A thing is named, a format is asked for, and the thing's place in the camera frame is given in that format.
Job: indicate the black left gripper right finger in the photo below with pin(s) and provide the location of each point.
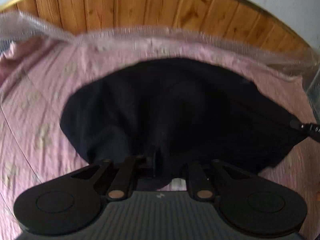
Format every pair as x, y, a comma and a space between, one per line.
204, 181

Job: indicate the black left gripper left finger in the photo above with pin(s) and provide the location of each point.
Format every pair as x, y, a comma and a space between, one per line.
112, 181

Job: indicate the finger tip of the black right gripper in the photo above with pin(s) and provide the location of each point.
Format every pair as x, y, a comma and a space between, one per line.
310, 130

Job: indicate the dark navy garment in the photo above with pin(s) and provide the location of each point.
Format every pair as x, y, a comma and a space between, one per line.
178, 112

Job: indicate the pink bear print quilt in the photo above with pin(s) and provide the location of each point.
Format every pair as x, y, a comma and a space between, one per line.
38, 76

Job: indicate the clear bubble wrap sheet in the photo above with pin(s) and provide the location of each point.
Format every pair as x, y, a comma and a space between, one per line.
18, 26

